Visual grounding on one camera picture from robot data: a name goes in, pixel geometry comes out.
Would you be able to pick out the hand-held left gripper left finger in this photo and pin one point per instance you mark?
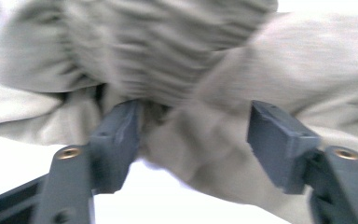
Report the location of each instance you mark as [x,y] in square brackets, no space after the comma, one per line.
[115,149]

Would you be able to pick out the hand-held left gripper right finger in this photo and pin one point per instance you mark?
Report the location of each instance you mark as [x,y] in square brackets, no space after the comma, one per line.
[279,149]

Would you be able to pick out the olive green shorts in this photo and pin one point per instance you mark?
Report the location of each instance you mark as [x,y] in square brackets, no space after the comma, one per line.
[167,46]

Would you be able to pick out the white board sheet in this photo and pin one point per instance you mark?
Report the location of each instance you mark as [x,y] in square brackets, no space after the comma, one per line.
[28,174]

